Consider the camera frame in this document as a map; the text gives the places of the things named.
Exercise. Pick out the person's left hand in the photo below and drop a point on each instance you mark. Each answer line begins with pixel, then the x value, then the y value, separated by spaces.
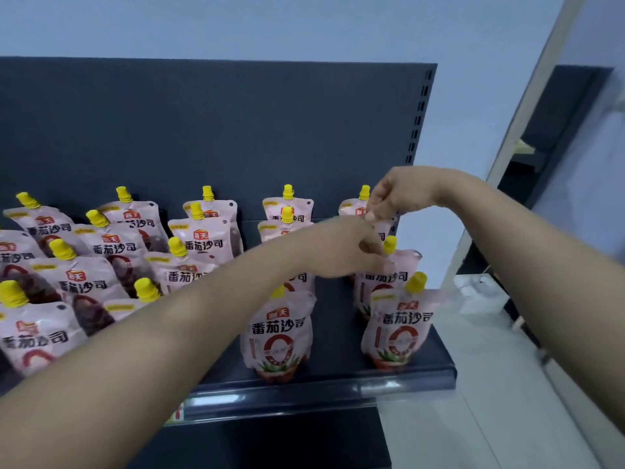
pixel 337 249

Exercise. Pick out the person's right hand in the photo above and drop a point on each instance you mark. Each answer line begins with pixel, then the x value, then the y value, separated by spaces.
pixel 410 188

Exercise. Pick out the person's right fingers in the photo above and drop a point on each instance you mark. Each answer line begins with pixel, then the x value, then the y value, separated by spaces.
pixel 383 207

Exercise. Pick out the person's left fingers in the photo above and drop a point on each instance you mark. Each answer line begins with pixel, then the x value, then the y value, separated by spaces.
pixel 373 253

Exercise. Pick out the pink sauce pouch yellow cap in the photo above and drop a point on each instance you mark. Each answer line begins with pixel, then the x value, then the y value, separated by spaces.
pixel 352 208
pixel 390 283

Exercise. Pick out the person's left forearm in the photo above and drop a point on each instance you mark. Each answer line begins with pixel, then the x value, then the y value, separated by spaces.
pixel 171 336

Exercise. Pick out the person's right forearm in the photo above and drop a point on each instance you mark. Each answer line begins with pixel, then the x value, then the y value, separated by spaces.
pixel 537 268

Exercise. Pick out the dark background shelf unit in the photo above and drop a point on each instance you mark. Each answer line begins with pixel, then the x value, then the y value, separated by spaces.
pixel 561 117

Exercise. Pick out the dark grey metal shelf unit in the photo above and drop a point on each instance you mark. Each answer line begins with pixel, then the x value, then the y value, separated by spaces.
pixel 195 136

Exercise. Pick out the yellow red price tag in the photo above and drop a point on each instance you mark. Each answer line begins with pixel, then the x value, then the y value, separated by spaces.
pixel 176 413

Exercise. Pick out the rows of pink sauce pouches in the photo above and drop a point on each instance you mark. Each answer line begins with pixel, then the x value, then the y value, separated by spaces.
pixel 102 249

